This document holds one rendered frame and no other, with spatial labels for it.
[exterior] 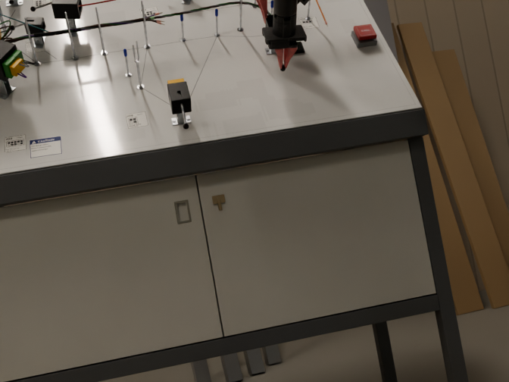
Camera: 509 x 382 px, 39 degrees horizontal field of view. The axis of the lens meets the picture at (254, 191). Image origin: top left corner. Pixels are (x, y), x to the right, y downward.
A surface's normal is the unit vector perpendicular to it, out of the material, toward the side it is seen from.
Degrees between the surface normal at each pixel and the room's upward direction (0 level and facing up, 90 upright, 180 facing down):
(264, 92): 54
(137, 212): 90
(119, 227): 90
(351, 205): 90
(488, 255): 76
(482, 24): 90
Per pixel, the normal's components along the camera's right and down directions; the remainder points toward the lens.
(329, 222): 0.16, -0.07
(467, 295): 0.23, -0.30
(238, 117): 0.03, -0.63
